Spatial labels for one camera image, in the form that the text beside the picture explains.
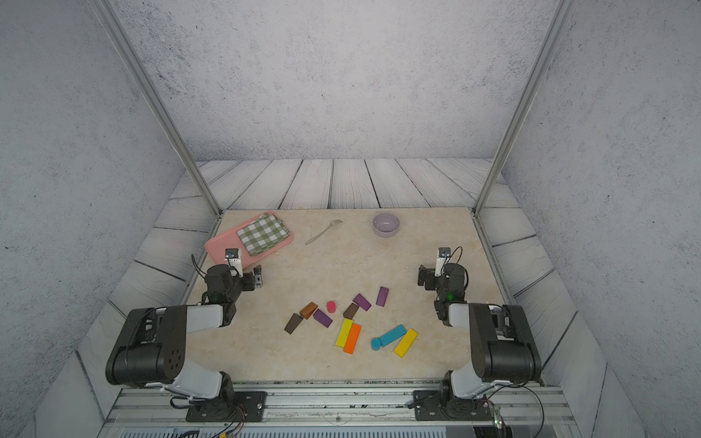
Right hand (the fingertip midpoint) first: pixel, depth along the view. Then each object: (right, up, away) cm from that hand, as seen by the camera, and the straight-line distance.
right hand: (438, 264), depth 94 cm
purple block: (-19, -11, 0) cm, 22 cm away
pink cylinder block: (-36, -14, -3) cm, 39 cm away
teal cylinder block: (-15, -20, -7) cm, 26 cm away
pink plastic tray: (-79, +8, +18) cm, 82 cm away
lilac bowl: (-16, +14, +18) cm, 28 cm away
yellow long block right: (-12, -23, -9) cm, 28 cm away
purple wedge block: (-27, -12, 0) cm, 29 cm away
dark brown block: (-48, -18, -5) cm, 52 cm away
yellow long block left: (-32, -21, -7) cm, 38 cm away
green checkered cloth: (-66, +10, +18) cm, 69 cm away
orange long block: (-29, -22, -9) cm, 37 cm away
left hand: (-64, 0, +1) cm, 64 cm away
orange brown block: (-43, -15, -3) cm, 46 cm away
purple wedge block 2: (-39, -17, -4) cm, 43 cm away
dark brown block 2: (-30, -15, -3) cm, 33 cm away
